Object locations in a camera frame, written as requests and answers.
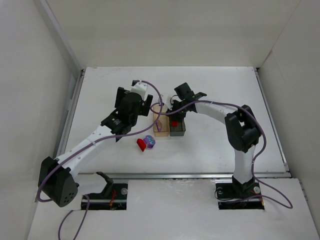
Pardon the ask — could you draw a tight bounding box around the grey transparent container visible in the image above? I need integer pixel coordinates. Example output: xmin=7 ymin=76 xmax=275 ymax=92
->
xmin=169 ymin=118 xmax=186 ymax=137

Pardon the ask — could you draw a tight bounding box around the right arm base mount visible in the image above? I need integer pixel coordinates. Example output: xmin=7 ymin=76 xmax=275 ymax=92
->
xmin=214 ymin=182 xmax=265 ymax=210

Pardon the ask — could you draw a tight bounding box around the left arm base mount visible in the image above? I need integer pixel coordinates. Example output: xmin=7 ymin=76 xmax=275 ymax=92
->
xmin=77 ymin=171 xmax=128 ymax=211

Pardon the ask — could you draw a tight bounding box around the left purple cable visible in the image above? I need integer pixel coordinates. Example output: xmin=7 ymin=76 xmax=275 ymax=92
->
xmin=36 ymin=79 xmax=167 ymax=240

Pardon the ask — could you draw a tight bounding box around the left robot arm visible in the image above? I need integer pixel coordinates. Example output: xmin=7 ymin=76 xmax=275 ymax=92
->
xmin=36 ymin=81 xmax=153 ymax=208

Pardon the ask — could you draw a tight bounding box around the amber transparent container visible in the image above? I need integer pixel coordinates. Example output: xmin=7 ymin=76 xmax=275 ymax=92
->
xmin=152 ymin=104 xmax=170 ymax=138

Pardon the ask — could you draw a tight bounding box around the red lego brick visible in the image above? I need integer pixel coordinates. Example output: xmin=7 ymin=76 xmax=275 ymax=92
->
xmin=171 ymin=121 xmax=179 ymax=127
xmin=136 ymin=138 xmax=147 ymax=152

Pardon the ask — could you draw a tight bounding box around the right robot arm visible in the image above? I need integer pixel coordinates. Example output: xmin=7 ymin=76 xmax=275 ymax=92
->
xmin=165 ymin=83 xmax=266 ymax=199

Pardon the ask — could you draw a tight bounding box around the purple lego brick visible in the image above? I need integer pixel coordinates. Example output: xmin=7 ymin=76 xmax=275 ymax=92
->
xmin=155 ymin=120 xmax=162 ymax=132

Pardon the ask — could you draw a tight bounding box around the aluminium right edge rail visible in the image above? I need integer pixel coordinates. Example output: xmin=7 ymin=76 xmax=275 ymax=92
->
xmin=253 ymin=67 xmax=291 ymax=176

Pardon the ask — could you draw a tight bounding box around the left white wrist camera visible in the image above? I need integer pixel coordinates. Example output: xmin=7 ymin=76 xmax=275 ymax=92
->
xmin=130 ymin=79 xmax=148 ymax=100

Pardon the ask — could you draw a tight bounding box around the aluminium left frame post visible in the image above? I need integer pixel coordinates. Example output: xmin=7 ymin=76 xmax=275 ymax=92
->
xmin=33 ymin=0 xmax=83 ymax=77

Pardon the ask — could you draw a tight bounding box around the purple round lego piece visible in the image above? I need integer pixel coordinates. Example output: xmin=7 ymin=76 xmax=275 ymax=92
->
xmin=143 ymin=135 xmax=156 ymax=149

